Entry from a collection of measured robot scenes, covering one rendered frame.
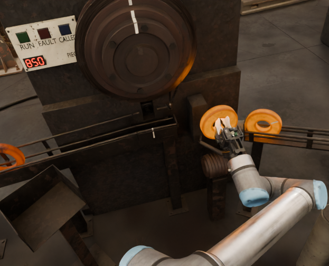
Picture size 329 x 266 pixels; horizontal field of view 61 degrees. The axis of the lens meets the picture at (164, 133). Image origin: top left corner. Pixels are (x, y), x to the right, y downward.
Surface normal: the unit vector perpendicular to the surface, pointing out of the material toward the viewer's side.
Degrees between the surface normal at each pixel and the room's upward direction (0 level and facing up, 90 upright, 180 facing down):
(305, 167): 0
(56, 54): 90
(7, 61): 90
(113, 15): 34
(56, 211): 5
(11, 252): 0
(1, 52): 90
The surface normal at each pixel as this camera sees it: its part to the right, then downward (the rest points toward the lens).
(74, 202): -0.16, -0.69
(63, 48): 0.22, 0.64
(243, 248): 0.37, -0.61
